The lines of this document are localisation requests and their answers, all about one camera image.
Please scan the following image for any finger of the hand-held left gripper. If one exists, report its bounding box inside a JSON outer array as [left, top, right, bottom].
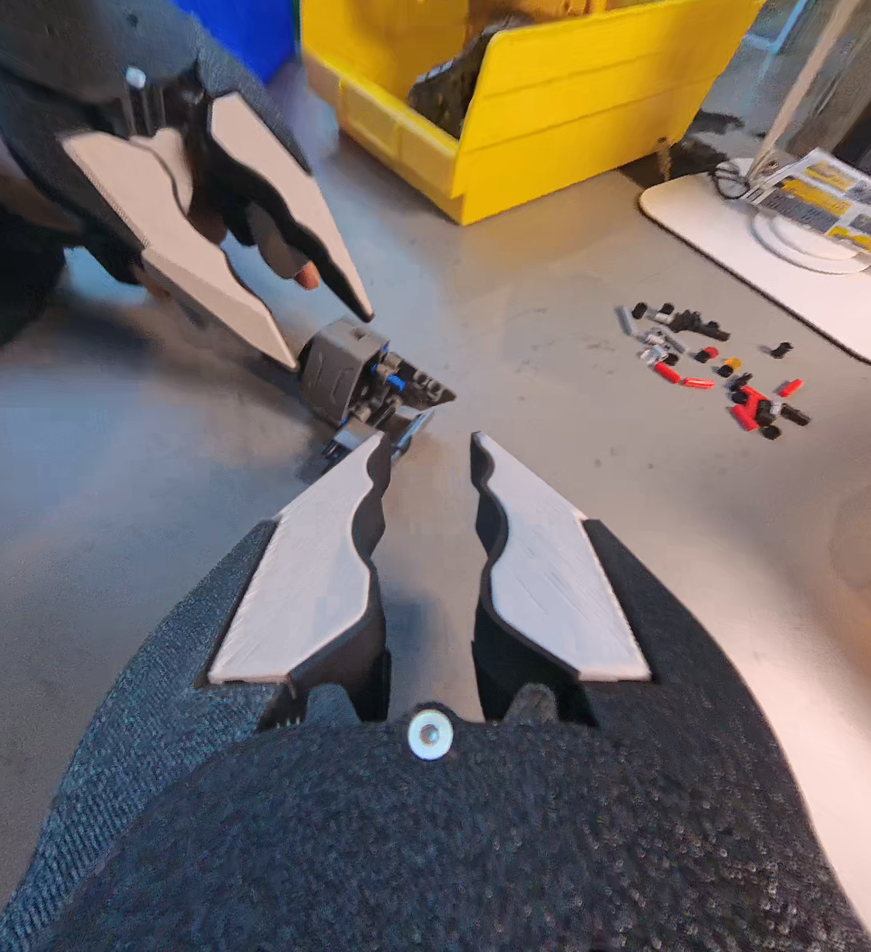
[[59, 128, 301, 371], [205, 91, 375, 324]]

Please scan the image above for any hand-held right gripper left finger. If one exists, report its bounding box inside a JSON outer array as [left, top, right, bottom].
[[206, 433, 394, 685]]

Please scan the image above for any person's left hand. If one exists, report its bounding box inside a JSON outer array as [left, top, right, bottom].
[[244, 202, 323, 293]]

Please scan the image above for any white desk stand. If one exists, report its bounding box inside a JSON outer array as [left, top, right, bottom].
[[639, 0, 871, 370]]

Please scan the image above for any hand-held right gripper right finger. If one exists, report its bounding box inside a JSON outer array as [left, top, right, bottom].
[[469, 431, 653, 684]]

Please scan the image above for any black cable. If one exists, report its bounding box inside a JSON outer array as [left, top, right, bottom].
[[709, 158, 757, 202]]

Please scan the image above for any person's left forearm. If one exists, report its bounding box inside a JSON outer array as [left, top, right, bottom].
[[0, 216, 72, 365]]

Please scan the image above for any grey toy brick assembly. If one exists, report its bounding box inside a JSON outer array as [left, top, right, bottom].
[[297, 318, 457, 477]]

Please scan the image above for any pile of small brick parts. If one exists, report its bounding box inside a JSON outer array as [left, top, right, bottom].
[[616, 299, 813, 441]]

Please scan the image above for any yellow tracked toy vehicle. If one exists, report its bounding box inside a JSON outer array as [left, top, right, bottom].
[[406, 0, 607, 141]]

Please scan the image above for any yellow grey instruction booklet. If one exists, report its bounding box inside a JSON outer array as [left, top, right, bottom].
[[744, 147, 871, 270]]

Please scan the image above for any grey desk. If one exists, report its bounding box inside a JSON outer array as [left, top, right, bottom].
[[0, 52, 871, 952]]

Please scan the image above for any blue plastic bin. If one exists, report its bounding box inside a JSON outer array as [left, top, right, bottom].
[[170, 0, 298, 84]]

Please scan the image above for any yellow plastic bin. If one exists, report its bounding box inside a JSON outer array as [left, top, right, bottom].
[[300, 0, 767, 226]]

